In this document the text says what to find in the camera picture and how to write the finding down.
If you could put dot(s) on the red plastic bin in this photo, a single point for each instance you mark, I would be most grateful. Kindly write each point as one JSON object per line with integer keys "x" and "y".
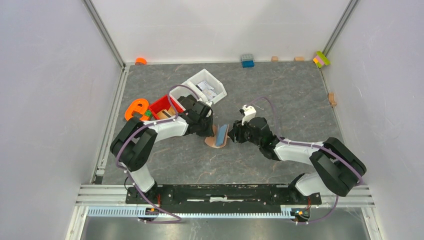
{"x": 164, "y": 104}

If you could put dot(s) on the tan leather card holder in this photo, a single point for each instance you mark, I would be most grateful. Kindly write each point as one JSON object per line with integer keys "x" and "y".
{"x": 220, "y": 138}

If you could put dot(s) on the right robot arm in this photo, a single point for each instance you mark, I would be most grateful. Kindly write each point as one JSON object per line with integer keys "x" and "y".
{"x": 337, "y": 169}

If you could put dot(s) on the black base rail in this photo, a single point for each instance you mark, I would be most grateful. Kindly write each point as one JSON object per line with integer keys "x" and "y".
{"x": 228, "y": 198}

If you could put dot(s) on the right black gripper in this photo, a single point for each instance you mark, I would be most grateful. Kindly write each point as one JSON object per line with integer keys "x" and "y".
{"x": 236, "y": 133}

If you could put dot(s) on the flat tan wooden block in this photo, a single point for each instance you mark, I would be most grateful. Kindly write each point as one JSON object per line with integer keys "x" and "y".
{"x": 299, "y": 59}

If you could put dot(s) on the tan item in red bin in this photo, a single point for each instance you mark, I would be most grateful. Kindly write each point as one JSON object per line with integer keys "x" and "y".
{"x": 166, "y": 114}

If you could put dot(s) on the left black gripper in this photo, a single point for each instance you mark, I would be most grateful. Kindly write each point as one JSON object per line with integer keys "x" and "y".
{"x": 209, "y": 132}

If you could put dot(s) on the light blue cable comb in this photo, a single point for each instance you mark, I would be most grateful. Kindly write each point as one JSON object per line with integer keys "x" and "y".
{"x": 143, "y": 212}

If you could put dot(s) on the curved wooden piece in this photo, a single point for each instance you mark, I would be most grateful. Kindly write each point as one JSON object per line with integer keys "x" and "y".
{"x": 332, "y": 99}

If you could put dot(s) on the white far plastic bin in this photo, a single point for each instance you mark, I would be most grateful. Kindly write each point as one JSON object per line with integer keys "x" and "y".
{"x": 212, "y": 80}

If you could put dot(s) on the orange round cap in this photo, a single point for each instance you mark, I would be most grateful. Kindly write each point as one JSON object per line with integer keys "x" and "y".
{"x": 140, "y": 61}

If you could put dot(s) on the white plastic bin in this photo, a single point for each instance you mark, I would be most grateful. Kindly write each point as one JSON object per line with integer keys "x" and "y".
{"x": 180, "y": 91}
{"x": 212, "y": 80}

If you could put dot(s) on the blue grey toy block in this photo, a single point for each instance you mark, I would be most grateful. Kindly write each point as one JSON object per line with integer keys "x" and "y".
{"x": 247, "y": 60}

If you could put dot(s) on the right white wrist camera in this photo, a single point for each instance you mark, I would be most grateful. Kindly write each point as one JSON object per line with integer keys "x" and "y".
{"x": 248, "y": 112}

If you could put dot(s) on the white middle plastic bin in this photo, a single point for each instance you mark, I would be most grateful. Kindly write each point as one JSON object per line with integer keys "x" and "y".
{"x": 180, "y": 91}

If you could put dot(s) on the orange tape dispenser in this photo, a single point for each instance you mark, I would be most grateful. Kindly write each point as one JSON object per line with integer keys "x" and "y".
{"x": 138, "y": 106}

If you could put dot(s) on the green pink toy block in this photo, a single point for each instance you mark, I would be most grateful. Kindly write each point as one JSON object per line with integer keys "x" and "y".
{"x": 321, "y": 60}

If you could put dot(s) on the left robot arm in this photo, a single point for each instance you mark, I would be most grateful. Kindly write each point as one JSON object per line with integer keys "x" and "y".
{"x": 135, "y": 141}

